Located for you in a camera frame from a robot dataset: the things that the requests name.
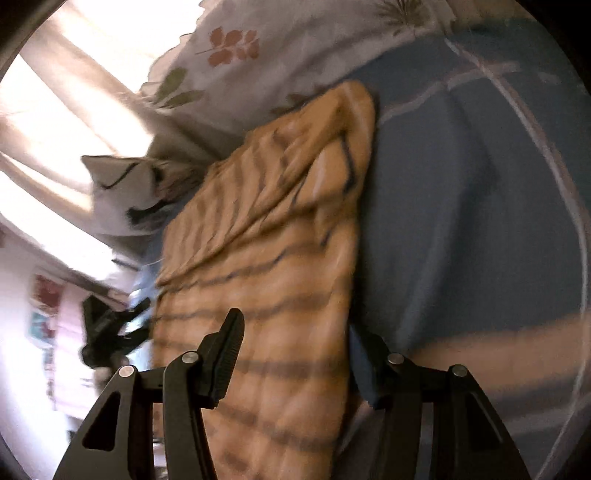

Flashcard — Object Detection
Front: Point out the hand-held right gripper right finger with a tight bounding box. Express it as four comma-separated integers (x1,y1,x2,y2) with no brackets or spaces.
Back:
348,323,532,480

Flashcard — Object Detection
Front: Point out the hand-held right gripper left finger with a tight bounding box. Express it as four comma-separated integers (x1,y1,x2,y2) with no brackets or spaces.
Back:
53,308,245,480

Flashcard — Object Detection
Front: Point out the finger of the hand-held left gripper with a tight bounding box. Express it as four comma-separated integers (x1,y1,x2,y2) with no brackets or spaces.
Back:
117,325,149,352
117,298,152,324

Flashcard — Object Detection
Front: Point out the yellow striped sweater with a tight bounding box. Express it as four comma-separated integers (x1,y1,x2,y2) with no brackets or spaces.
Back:
150,80,377,480

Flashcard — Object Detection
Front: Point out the dark floral print pillow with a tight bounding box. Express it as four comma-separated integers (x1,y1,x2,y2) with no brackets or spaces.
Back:
81,154,208,252

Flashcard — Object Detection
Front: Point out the blue plaid bed sheet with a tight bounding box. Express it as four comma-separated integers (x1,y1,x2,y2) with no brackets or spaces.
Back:
129,18,591,480

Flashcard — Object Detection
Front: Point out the beige curtain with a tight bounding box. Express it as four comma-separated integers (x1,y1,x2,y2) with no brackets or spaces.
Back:
0,0,206,227

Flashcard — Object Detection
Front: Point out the white leaf print pillow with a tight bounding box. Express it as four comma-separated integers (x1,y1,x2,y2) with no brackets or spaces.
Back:
139,0,462,162

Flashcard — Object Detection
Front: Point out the teal wall poster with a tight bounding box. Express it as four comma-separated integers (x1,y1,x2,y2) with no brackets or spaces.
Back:
28,313,57,346

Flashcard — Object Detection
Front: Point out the red wall poster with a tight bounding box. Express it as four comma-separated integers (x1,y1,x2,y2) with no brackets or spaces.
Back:
31,274,64,309

